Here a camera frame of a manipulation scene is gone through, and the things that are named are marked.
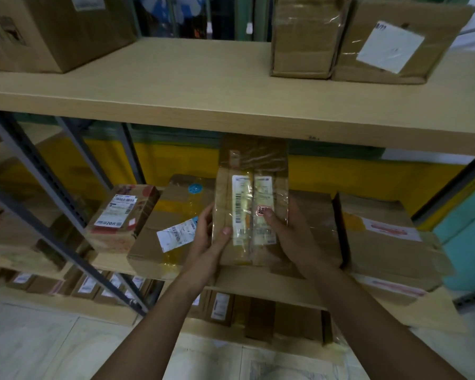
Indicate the wooden shelf board with parcels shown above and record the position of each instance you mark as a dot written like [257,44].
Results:
[261,284]

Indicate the person's right thumb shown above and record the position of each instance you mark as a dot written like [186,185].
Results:
[275,225]

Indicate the person's left thumb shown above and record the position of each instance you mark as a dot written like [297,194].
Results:
[223,239]

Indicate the light wooden shelf board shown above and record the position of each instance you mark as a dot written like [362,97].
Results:
[221,87]

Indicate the cardboard box with white label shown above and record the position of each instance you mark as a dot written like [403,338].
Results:
[396,43]

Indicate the person's right forearm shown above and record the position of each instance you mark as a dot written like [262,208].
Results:
[372,332]

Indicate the wide box with red tape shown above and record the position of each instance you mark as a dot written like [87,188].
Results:
[388,249]

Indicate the red printed cardboard box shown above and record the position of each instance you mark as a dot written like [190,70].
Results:
[120,217]

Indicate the tall taped cardboard parcel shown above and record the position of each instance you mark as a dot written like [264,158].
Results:
[247,193]

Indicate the grey metal shelf frame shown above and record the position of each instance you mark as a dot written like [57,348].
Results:
[35,178]

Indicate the large brown cardboard box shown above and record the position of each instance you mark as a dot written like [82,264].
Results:
[55,27]

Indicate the flat box with blue sticker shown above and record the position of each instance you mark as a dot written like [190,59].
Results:
[170,233]

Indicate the person's left hand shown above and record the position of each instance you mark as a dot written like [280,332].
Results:
[204,249]

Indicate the small taped cardboard box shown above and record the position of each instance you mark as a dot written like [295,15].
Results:
[304,39]

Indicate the person's right hand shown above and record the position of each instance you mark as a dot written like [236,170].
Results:
[304,245]

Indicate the plain brown cardboard box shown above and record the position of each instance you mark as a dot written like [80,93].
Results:
[314,221]

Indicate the person's left forearm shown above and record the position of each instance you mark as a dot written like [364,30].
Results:
[158,332]

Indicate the pile of dim cardboard parcels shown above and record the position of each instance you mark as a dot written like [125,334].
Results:
[19,241]

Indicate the row of small cardboard boxes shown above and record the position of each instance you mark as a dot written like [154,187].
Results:
[253,312]

